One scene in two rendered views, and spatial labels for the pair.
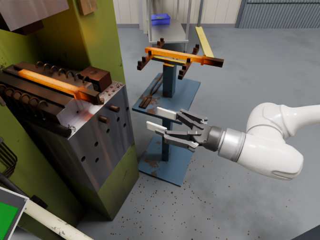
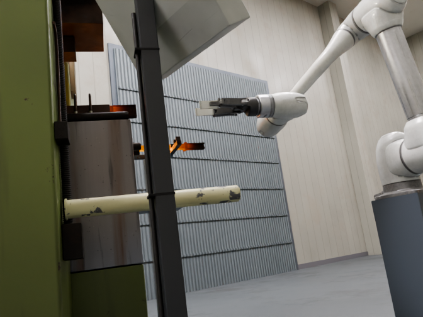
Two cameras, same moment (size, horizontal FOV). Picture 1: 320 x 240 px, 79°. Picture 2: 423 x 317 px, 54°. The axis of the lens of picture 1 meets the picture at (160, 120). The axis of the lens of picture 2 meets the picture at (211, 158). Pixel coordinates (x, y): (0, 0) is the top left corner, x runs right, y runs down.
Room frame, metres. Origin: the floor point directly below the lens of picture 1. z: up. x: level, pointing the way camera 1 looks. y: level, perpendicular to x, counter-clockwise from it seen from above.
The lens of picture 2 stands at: (-0.67, 0.97, 0.48)
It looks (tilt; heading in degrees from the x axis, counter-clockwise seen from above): 12 degrees up; 319
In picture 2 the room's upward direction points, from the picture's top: 7 degrees counter-clockwise
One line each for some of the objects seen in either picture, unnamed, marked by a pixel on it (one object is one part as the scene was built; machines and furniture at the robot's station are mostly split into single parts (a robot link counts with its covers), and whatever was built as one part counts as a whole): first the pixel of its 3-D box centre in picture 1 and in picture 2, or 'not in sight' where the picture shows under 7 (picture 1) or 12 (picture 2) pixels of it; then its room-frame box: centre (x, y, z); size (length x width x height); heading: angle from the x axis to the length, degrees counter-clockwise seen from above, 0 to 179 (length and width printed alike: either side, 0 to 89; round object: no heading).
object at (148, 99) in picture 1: (161, 79); not in sight; (1.09, -0.01, 0.73); 0.60 x 0.04 x 0.01; 159
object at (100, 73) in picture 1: (95, 78); not in sight; (0.77, 0.30, 0.95); 0.12 x 0.09 x 0.07; 64
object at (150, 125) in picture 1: (156, 128); (209, 104); (0.41, 0.01, 1.00); 0.07 x 0.01 x 0.03; 64
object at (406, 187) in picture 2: not in sight; (398, 190); (0.18, -0.80, 0.63); 0.22 x 0.18 x 0.06; 0
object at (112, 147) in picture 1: (68, 123); (47, 205); (0.72, 0.50, 0.69); 0.56 x 0.38 x 0.45; 64
